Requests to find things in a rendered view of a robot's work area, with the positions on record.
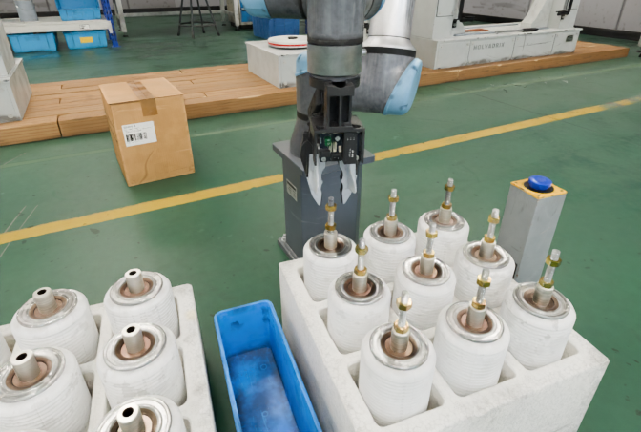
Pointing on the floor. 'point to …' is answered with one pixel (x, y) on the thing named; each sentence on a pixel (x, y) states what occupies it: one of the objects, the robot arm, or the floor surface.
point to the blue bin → (262, 372)
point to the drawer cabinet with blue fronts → (237, 3)
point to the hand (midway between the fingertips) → (330, 195)
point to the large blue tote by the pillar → (264, 28)
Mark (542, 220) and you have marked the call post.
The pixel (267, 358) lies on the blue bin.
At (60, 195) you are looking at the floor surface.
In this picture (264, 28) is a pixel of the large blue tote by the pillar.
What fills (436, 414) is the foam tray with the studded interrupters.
